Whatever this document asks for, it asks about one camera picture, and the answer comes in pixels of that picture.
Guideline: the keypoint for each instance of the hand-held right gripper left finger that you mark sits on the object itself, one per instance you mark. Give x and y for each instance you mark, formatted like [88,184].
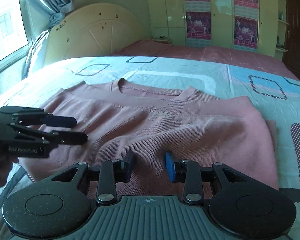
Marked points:
[128,165]

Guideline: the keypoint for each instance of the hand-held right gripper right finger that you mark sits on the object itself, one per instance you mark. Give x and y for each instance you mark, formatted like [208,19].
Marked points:
[170,166]

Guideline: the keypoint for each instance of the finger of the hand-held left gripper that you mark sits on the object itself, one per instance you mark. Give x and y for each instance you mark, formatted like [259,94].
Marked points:
[62,122]
[72,138]

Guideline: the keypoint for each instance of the pink sweater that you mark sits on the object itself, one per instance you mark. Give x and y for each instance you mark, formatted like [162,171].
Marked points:
[190,135]

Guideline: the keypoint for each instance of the person's left hand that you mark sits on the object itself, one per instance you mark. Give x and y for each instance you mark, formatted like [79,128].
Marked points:
[3,175]

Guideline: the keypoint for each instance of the cream headboard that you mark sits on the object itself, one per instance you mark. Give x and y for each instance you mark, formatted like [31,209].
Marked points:
[95,35]

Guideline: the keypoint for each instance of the window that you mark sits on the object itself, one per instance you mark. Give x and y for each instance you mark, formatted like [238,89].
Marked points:
[7,25]

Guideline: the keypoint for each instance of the pink bedsheet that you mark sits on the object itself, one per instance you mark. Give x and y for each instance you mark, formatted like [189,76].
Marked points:
[215,55]

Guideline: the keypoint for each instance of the stack of books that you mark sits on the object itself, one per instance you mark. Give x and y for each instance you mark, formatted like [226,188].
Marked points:
[161,39]

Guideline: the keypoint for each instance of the pale green wardrobe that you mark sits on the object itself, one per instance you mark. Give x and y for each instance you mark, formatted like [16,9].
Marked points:
[165,10]

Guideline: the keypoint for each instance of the corner shelf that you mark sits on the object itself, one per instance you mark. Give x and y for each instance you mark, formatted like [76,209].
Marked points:
[282,22]

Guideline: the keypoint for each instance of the small teal bottle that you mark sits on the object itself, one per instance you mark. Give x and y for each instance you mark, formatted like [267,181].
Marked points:
[280,15]

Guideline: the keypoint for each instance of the dark wooden door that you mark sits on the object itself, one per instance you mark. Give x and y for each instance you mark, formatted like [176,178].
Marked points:
[298,30]

